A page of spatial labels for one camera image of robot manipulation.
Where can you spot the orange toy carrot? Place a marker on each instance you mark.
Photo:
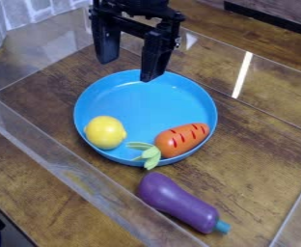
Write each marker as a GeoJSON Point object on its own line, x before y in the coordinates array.
{"type": "Point", "coordinates": [170, 143]}

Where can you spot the clear acrylic enclosure wall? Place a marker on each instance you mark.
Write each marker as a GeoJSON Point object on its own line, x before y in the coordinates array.
{"type": "Point", "coordinates": [70, 198]}

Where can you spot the blue round plate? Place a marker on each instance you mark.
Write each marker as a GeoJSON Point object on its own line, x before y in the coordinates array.
{"type": "Point", "coordinates": [148, 107]}

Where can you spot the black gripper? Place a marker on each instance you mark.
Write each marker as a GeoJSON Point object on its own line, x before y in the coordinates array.
{"type": "Point", "coordinates": [109, 23]}

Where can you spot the yellow toy lemon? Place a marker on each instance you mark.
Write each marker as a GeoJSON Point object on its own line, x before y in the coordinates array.
{"type": "Point", "coordinates": [105, 132]}

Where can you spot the purple toy eggplant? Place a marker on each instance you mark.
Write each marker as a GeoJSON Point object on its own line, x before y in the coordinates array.
{"type": "Point", "coordinates": [164, 195]}

